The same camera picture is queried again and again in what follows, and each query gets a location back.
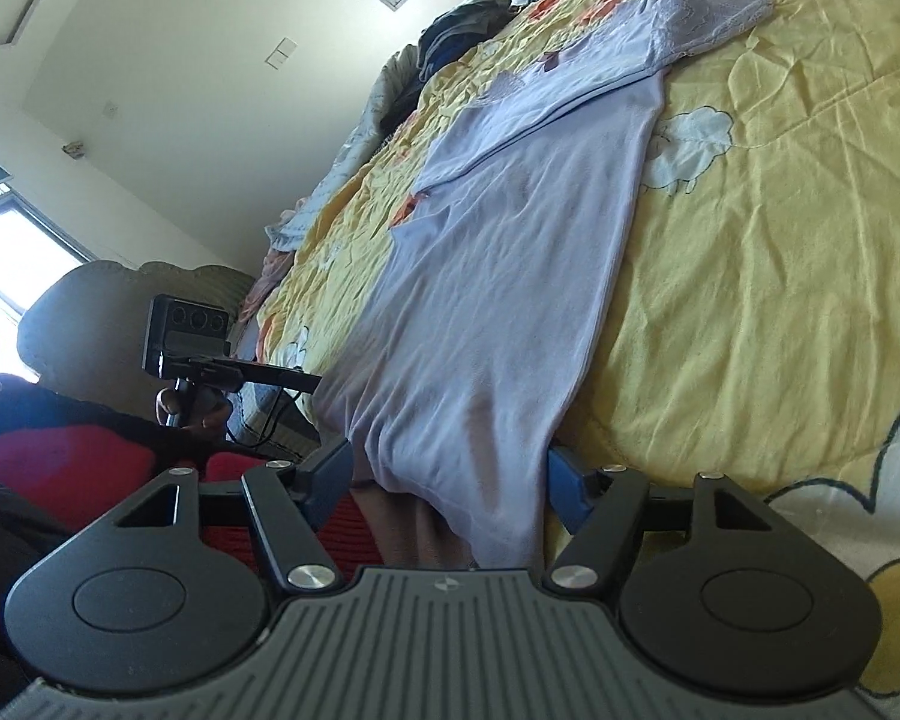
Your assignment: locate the padded grey headboard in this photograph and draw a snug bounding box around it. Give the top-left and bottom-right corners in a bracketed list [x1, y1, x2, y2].
[16, 259, 257, 395]

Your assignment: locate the large side window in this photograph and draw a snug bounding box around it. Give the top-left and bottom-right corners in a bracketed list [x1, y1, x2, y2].
[0, 191, 87, 380]

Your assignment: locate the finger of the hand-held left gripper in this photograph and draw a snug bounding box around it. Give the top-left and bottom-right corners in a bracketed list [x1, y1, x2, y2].
[187, 357, 323, 395]

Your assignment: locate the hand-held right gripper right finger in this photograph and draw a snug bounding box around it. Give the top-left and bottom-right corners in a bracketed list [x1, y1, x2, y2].
[544, 444, 797, 593]

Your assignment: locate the red and black garment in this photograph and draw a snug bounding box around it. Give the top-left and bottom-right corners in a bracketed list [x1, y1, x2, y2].
[0, 371, 383, 691]

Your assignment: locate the pink cloth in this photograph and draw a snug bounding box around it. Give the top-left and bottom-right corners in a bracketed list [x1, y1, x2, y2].
[238, 247, 295, 323]

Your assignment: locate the grey printed blanket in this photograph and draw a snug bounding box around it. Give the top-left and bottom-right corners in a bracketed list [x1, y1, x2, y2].
[264, 41, 430, 252]

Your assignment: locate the yellow floral quilt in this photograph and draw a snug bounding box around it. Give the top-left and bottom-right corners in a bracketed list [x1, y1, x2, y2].
[253, 0, 900, 698]

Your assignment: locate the black cable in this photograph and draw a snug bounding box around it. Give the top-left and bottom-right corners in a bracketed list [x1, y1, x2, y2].
[223, 388, 302, 455]

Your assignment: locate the lavender long-sleeve shirt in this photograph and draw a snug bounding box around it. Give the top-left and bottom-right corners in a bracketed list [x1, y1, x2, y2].
[311, 0, 777, 572]

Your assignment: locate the beige cloth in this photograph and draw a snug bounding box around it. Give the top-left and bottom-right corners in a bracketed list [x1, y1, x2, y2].
[351, 481, 485, 572]

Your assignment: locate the pile of dark clothes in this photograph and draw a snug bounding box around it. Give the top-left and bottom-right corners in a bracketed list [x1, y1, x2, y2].
[417, 0, 530, 83]

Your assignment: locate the person's left hand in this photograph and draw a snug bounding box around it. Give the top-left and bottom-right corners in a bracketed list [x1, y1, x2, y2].
[154, 384, 235, 434]

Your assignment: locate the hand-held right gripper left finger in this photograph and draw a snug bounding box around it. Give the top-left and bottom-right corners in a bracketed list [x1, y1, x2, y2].
[112, 435, 357, 593]

